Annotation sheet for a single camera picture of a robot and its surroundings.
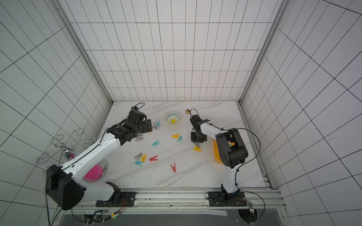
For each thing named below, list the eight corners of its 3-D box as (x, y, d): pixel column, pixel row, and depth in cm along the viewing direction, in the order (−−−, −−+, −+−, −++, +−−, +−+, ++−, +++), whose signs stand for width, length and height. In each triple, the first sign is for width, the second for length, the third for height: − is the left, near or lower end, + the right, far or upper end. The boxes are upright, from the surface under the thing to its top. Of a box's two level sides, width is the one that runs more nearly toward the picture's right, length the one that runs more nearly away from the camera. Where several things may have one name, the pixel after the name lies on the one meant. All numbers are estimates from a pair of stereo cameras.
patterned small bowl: (165, 124, 107) (165, 120, 104) (166, 114, 113) (166, 111, 110) (180, 124, 107) (180, 120, 104) (181, 114, 113) (181, 111, 110)
